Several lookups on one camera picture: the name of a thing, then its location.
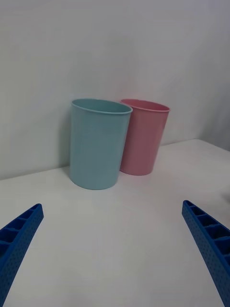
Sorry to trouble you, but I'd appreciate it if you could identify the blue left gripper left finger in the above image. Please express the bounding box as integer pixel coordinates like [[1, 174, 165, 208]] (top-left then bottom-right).
[[0, 203, 45, 307]]

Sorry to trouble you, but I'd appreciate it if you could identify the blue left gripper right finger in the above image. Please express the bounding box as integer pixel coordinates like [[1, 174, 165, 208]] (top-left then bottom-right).
[[181, 200, 230, 307]]

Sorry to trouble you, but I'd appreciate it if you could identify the pale blue plastic bin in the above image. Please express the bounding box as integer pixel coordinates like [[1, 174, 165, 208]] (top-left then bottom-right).
[[69, 98, 134, 191]]

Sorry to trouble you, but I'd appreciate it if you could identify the pink plastic bin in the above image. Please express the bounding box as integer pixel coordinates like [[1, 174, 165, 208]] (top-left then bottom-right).
[[119, 98, 171, 176]]

